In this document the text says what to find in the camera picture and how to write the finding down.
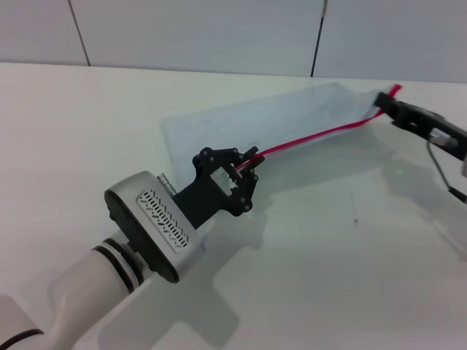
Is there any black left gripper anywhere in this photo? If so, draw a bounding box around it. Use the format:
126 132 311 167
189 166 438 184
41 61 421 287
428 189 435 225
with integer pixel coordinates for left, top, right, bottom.
171 145 266 230

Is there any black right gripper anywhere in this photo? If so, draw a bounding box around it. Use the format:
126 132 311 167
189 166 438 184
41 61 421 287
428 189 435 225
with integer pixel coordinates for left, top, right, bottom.
375 91 467 162

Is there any clear document bag red zipper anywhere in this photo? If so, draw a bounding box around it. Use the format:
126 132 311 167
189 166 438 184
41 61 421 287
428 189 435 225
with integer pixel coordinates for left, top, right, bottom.
161 82 403 190

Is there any thin grey gripper cable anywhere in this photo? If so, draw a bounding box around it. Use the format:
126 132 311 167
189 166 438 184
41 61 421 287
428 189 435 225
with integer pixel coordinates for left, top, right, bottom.
426 133 467 203

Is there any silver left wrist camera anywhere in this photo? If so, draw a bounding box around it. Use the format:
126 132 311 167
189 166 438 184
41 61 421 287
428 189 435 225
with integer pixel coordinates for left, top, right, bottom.
104 170 205 284

